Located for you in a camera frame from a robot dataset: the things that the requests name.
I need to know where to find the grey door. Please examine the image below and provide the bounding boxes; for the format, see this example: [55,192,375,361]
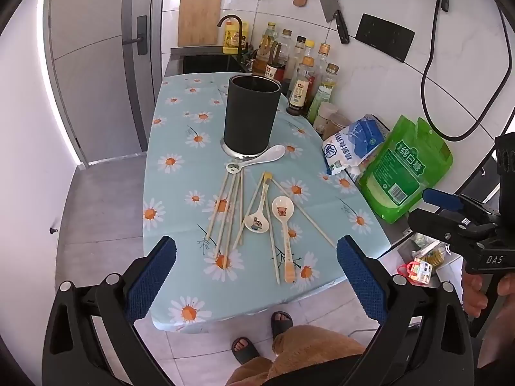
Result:
[44,0,155,167]

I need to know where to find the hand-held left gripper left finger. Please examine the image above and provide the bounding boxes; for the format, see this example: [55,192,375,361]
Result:
[42,235,178,386]

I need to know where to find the wooden cutting board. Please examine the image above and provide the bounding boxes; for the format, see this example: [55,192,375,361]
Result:
[178,0,223,48]

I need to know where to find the dark cap clear bottle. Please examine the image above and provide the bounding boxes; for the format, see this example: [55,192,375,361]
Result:
[293,35,307,74]

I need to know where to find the orange cap clear bottle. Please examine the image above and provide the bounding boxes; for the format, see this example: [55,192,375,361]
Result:
[315,43,332,85]

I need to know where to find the brown spice jar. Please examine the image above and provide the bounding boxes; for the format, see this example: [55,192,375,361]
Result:
[324,113,351,141]

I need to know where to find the person's right hand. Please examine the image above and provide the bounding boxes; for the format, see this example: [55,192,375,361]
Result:
[461,271,515,323]

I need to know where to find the green label oil bottle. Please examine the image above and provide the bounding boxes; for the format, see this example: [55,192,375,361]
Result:
[306,63,340,124]

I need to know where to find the red printed packet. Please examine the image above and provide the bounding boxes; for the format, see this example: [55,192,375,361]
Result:
[398,258,433,286]

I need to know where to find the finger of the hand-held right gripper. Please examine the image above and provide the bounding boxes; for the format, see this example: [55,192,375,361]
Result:
[407,208,499,251]
[422,188,500,228]

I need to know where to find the dark curved faucet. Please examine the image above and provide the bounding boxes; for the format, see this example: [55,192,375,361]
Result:
[217,15,245,63]

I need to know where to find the green sugar bag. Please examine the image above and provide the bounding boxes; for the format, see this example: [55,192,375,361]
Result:
[358,115,453,224]

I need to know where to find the blue daisy print tablecloth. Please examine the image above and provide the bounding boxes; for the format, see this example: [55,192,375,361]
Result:
[143,71,392,334]

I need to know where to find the black power cable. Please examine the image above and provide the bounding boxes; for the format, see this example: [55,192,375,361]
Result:
[421,0,515,142]

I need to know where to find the golden oil bottle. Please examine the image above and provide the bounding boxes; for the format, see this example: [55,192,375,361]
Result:
[257,22,279,75]

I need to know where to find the bunch of wooden chopsticks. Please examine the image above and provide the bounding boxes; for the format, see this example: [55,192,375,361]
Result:
[205,167,336,286]

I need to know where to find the black utensil holder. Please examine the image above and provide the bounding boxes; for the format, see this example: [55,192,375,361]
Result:
[220,74,281,159]

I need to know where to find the white ceramic spoon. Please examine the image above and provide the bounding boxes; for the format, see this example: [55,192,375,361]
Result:
[226,145,286,175]

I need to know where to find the black wall socket panel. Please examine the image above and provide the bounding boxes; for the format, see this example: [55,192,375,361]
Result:
[356,13,416,63]

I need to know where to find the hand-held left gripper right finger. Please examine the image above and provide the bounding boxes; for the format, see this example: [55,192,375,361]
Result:
[336,234,475,386]

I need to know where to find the brown cap clear bottle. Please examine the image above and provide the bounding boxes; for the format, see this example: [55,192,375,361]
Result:
[277,29,294,69]

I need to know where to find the black slipper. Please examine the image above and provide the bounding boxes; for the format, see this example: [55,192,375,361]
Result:
[270,311,294,340]
[231,337,261,364]

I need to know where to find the black door handle lock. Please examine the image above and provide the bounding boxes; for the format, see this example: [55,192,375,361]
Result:
[122,15,149,56]

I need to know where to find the white and blue salt bag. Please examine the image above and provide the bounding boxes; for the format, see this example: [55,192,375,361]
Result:
[322,115,390,175]

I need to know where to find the small cartoon print spoon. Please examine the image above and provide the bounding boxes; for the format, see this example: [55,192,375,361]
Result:
[244,172,273,234]

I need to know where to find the dark soy sauce bottle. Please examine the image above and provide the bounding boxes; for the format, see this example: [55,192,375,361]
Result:
[286,57,315,116]

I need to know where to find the brown shorts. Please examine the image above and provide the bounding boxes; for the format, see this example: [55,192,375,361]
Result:
[225,326,367,386]

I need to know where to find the large yellow oil jug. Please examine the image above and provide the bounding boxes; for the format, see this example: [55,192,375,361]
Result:
[222,22,250,54]

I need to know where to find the white lid spice jar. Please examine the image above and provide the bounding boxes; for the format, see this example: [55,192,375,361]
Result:
[313,102,338,133]

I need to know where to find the black kitchen sink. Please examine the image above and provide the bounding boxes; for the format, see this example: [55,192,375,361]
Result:
[171,46,246,76]

